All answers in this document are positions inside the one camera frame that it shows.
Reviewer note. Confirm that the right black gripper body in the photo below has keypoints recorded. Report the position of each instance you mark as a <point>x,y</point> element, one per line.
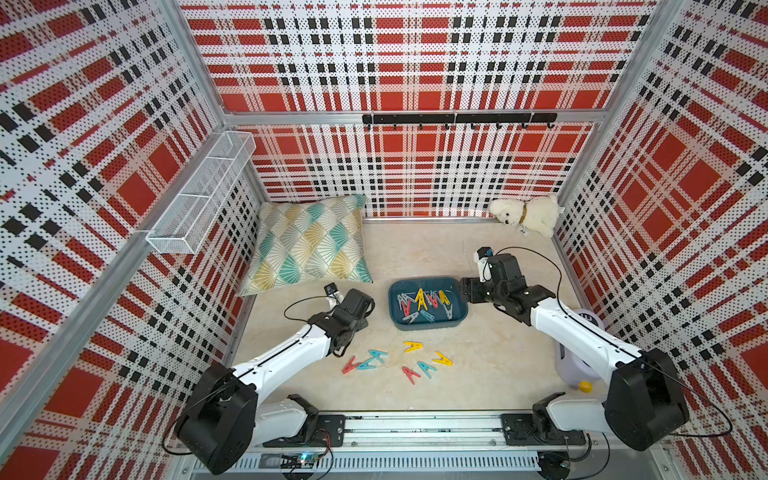
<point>483,292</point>

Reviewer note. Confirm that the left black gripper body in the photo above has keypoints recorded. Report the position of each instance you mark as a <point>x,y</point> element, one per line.
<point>359,325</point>

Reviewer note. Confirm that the grey clothespin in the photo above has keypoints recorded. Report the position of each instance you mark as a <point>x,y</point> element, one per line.
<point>448,310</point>
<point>410,318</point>
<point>399,302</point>

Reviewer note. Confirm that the yellow clothespin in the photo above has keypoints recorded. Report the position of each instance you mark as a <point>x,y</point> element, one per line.
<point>443,298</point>
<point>442,359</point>
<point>412,346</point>
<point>420,303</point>
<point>421,291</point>

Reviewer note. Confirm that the teal clothespin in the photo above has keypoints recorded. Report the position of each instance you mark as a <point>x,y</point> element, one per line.
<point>427,316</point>
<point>368,364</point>
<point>378,355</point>
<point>427,369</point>

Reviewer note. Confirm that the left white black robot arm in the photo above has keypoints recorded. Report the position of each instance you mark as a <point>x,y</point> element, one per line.
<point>227,411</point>

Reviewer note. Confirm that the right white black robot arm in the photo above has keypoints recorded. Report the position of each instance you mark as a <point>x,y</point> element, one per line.
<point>645,400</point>

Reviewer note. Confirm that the teal plastic storage box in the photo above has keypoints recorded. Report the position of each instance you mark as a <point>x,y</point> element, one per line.
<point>411,286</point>

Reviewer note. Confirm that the white plush dog toy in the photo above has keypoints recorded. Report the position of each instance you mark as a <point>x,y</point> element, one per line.
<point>539,215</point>

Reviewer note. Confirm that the patterned teal yellow pillow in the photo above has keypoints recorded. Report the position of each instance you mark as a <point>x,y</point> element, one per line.
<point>301,242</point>

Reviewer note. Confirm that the green circuit board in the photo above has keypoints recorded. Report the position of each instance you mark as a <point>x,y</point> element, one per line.
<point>298,461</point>

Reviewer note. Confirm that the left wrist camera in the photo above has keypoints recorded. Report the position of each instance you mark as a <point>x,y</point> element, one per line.
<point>332,295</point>

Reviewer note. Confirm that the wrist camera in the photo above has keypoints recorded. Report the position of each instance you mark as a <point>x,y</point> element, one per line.
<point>481,257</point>
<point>332,295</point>

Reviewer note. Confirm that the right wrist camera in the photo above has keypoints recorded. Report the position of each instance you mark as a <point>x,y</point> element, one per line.
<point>481,257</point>

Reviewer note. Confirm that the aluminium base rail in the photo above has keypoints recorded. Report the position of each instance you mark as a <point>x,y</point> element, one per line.
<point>453,442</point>

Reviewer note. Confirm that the black wall hook rail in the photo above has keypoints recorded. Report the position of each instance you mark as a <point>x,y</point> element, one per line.
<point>445,119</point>

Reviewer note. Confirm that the white wire mesh shelf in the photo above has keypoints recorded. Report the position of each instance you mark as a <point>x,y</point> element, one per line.
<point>187,221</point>

